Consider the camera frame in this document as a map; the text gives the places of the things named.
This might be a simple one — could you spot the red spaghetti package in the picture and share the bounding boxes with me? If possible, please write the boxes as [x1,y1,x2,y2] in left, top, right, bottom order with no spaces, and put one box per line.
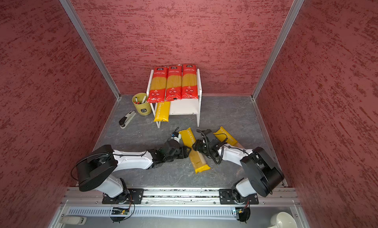
[182,64,198,99]
[165,65,182,102]
[147,67,168,103]

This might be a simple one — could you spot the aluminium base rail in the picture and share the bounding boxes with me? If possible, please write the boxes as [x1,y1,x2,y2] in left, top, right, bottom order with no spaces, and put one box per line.
[60,187,301,219]

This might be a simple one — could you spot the black grey stapler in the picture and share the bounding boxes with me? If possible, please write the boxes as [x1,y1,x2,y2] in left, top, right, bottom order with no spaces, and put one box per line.
[118,111,136,129]

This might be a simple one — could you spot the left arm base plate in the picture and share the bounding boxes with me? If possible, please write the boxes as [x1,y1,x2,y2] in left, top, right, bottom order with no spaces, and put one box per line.
[102,189,145,205]

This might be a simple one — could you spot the yellow pasta package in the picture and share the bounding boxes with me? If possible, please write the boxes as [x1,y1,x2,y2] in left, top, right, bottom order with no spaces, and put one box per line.
[179,128,211,174]
[154,102,170,122]
[214,126,244,148]

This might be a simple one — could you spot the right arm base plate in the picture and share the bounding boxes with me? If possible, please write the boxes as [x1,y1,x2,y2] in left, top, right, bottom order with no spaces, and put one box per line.
[219,189,259,205]

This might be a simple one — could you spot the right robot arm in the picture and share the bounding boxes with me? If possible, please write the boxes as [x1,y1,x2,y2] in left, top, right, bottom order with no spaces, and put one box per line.
[192,129,284,203]

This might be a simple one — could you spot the white mug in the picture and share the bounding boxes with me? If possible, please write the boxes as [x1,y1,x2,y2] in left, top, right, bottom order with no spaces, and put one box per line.
[269,212,298,228]

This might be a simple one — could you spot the yellow pen holder cup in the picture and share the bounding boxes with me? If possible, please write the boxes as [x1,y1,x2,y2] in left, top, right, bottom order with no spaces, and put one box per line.
[132,93,152,116]

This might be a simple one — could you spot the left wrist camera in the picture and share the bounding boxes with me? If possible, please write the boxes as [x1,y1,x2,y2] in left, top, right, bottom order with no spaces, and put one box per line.
[171,131,181,142]

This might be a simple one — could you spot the white remote device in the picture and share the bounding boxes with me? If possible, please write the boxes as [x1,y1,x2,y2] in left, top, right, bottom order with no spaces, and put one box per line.
[59,216,87,225]

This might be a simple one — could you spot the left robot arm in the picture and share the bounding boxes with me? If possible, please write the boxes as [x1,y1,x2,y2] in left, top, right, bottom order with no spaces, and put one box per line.
[75,139,192,198]

